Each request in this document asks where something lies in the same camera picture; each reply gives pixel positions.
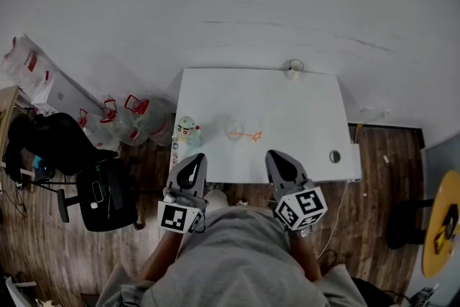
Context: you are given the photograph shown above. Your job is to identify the black office chair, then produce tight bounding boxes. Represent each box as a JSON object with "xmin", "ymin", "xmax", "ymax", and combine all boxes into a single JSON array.
[{"xmin": 3, "ymin": 112, "xmax": 142, "ymax": 233}]

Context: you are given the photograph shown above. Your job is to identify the clear water jug red handle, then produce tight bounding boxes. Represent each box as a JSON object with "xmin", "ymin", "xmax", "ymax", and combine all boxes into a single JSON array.
[
  {"xmin": 99, "ymin": 98, "xmax": 144, "ymax": 147},
  {"xmin": 124, "ymin": 93, "xmax": 175, "ymax": 148},
  {"xmin": 76, "ymin": 107, "xmax": 121, "ymax": 152}
]

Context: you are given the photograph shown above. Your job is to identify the dark grey slim case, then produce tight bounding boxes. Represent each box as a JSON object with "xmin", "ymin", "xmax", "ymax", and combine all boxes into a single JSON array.
[{"xmin": 106, "ymin": 168, "xmax": 124, "ymax": 211}]

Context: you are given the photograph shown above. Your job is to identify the person's light trousers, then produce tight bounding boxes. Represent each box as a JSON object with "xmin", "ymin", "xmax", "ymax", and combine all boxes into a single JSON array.
[{"xmin": 205, "ymin": 189, "xmax": 229, "ymax": 210}]

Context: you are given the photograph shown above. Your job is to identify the black stool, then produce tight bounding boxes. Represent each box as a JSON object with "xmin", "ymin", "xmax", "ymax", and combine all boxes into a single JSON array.
[{"xmin": 386, "ymin": 198, "xmax": 436, "ymax": 250}]

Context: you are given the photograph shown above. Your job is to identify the orange stirring stick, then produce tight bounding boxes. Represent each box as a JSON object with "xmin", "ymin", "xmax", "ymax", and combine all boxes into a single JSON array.
[{"xmin": 229, "ymin": 131, "xmax": 264, "ymax": 142}]

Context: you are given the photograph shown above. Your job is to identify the cartoon figure bottle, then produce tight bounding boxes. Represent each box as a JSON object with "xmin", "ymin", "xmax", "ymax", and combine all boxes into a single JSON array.
[{"xmin": 172, "ymin": 115, "xmax": 203, "ymax": 152}]

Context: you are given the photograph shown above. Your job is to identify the black smartphone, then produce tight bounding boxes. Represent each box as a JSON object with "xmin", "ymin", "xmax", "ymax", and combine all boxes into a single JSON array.
[{"xmin": 91, "ymin": 180, "xmax": 106, "ymax": 204}]

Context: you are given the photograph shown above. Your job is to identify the clear glass cup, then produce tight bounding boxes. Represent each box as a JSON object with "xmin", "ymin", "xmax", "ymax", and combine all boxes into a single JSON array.
[{"xmin": 224, "ymin": 119, "xmax": 247, "ymax": 142}]

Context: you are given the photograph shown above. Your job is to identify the white table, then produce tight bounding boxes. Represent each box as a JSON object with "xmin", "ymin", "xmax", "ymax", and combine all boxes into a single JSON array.
[{"xmin": 168, "ymin": 67, "xmax": 361, "ymax": 185}]

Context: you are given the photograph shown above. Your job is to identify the sticker strip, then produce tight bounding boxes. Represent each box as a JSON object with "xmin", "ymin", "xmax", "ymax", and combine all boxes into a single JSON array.
[{"xmin": 170, "ymin": 142, "xmax": 181, "ymax": 170}]

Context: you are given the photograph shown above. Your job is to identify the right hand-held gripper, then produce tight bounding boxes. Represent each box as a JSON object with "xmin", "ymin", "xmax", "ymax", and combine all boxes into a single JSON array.
[{"xmin": 264, "ymin": 149, "xmax": 329, "ymax": 232}]

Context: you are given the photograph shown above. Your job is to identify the person's right forearm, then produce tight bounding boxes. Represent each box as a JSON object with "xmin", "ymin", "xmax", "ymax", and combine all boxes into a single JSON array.
[{"xmin": 289, "ymin": 228, "xmax": 323, "ymax": 282}]

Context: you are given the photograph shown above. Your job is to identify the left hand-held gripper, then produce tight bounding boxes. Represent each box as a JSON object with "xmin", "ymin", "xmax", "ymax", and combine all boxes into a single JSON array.
[{"xmin": 157, "ymin": 152, "xmax": 210, "ymax": 236}]

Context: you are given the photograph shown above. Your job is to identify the person's grey shirt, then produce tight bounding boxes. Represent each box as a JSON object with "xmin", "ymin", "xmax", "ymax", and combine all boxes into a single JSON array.
[{"xmin": 96, "ymin": 206, "xmax": 367, "ymax": 307}]

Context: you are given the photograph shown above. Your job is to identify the round yellow table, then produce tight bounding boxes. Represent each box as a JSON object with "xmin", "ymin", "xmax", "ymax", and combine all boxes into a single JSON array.
[{"xmin": 420, "ymin": 169, "xmax": 460, "ymax": 280}]

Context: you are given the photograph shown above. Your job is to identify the person's left forearm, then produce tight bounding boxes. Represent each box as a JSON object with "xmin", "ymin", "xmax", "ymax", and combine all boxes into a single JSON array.
[{"xmin": 139, "ymin": 229, "xmax": 185, "ymax": 282}]

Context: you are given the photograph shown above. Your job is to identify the white cable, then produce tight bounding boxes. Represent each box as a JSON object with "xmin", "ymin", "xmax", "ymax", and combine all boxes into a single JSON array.
[{"xmin": 316, "ymin": 181, "xmax": 351, "ymax": 260}]

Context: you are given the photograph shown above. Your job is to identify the white drawer cabinet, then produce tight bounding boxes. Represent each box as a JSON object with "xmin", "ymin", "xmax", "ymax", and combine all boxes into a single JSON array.
[{"xmin": 346, "ymin": 142, "xmax": 363, "ymax": 183}]

